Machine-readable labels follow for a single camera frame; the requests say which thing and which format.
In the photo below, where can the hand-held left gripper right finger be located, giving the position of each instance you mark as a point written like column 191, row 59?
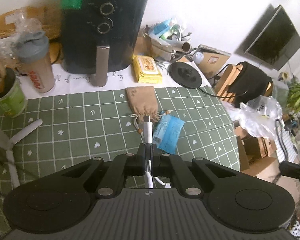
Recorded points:
column 152, row 160

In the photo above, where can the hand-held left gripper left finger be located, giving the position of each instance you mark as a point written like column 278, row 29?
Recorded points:
column 142, row 160

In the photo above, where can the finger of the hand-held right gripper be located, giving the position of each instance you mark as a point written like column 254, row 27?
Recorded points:
column 293, row 170

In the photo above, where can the blue plastic packet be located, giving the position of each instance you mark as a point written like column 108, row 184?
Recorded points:
column 168, row 132

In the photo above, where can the clear plastic bag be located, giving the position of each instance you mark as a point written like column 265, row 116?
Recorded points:
column 260, row 115

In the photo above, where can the green potted plant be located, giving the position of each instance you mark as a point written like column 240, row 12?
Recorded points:
column 298, row 95

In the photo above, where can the green checked tablecloth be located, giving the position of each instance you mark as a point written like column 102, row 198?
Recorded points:
column 77, row 120

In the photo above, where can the yellow wet wipes packet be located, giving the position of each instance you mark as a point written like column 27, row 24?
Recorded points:
column 146, row 68

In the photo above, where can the black round disc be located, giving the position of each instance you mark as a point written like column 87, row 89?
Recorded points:
column 186, row 75

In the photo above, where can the black rounded case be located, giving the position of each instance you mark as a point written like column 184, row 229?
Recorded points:
column 252, row 85

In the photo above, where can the wooden rack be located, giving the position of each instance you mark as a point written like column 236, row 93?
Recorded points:
column 226, row 85

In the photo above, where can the white plastic bottle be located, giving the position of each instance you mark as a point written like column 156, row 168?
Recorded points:
column 198, row 57

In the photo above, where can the small labelled cardboard box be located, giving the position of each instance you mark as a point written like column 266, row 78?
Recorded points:
column 211, row 60

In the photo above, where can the silver metal tube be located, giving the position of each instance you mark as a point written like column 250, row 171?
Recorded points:
column 182, row 46

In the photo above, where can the cluttered storage basket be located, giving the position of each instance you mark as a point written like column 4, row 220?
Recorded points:
column 165, row 37

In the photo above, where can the white tripod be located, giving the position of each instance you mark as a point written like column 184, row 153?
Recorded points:
column 11, row 145

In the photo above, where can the black monitor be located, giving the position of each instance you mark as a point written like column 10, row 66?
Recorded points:
column 272, row 37

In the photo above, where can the dark blue air fryer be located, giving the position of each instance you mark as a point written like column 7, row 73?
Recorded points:
column 102, row 30

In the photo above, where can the beige shaker bottle grey lid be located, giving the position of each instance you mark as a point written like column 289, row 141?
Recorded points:
column 36, row 65

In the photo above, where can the green jar with black lid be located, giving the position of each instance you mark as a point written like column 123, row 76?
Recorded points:
column 11, row 97

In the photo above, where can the brown paper bag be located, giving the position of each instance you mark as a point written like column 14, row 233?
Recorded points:
column 40, row 17

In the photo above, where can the crumpled clear plastic wrap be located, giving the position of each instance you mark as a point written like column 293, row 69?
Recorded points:
column 15, row 30

